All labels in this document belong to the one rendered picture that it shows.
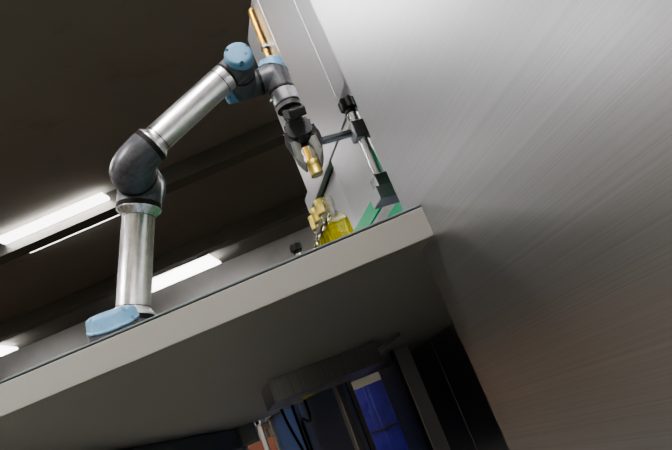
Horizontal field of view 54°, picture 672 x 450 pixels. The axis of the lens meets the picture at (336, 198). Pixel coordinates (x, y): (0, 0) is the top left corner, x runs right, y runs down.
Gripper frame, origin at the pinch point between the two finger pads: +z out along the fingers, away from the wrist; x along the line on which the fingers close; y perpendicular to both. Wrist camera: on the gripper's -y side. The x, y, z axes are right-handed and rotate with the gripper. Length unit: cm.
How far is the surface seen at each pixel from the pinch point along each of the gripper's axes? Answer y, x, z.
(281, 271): -99, 23, 50
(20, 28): 211, 112, -242
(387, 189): -79, 4, 39
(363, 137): -77, 4, 30
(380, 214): -41, -2, 31
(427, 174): -106, 8, 48
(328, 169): 31.4, -9.1, -9.2
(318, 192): 49, -6, -9
